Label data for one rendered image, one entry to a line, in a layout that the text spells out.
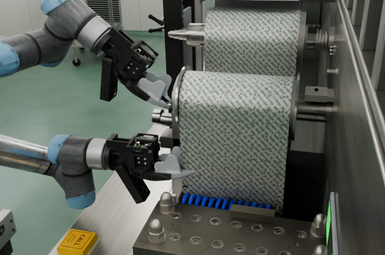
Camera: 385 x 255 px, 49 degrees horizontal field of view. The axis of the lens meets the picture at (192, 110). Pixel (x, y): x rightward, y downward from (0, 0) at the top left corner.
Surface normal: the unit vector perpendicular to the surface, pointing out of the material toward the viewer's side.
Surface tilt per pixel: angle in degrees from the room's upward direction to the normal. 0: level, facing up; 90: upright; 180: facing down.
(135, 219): 0
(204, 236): 0
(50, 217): 0
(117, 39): 90
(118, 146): 90
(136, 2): 90
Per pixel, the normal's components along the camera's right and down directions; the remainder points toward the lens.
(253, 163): -0.26, 0.40
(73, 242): -0.03, -0.91
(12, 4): 0.97, 0.08
